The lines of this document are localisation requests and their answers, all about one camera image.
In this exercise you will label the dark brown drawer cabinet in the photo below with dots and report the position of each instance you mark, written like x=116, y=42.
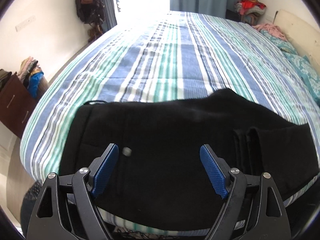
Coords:
x=17, y=104

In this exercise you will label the colourful clothes on cabinet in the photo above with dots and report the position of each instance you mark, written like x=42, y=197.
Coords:
x=32, y=77

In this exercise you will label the black pants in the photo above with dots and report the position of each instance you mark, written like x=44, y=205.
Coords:
x=162, y=183

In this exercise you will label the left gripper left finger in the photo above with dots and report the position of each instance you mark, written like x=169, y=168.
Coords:
x=50, y=218

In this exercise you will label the teal patterned pillow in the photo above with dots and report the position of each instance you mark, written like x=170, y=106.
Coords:
x=301, y=64

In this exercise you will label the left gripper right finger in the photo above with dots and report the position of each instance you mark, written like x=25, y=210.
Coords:
x=267, y=217

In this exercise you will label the striped blue green bed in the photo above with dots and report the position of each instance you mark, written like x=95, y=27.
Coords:
x=183, y=55

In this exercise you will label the dark bags hanging on wall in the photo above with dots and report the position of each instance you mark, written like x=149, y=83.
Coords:
x=91, y=12

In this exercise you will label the pink cloth on bed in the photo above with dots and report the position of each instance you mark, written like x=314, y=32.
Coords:
x=272, y=29

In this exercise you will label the cream padded headboard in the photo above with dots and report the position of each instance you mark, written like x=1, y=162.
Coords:
x=301, y=35

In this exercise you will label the red clothes pile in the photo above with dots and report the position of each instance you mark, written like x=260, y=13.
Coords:
x=245, y=7

